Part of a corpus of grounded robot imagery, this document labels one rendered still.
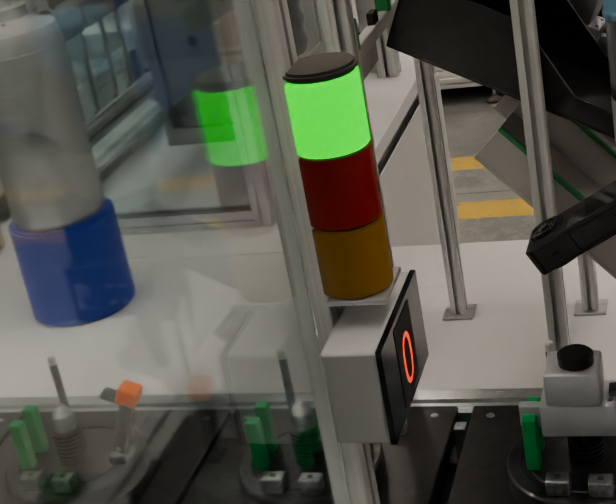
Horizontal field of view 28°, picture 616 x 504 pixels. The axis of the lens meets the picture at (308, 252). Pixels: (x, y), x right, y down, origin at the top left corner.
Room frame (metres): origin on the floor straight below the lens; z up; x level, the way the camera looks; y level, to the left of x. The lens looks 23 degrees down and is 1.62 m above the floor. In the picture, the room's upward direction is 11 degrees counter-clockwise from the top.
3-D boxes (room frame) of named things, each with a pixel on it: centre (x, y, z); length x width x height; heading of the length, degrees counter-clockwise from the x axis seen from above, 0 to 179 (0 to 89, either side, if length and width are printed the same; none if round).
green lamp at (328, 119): (0.77, -0.03, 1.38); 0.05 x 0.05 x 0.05
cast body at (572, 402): (0.92, -0.19, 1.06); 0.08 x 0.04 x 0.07; 71
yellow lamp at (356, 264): (0.77, -0.03, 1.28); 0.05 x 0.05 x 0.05
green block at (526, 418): (0.91, -0.16, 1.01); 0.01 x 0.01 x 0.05; 70
